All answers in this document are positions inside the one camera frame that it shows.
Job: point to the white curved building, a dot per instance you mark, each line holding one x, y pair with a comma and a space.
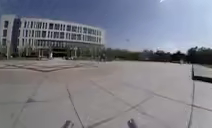
50, 33

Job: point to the grey paved plaza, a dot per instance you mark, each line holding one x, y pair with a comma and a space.
104, 93

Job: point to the robot's own part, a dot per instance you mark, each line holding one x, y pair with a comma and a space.
67, 124
131, 123

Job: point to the row of trees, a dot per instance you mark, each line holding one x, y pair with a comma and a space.
180, 55

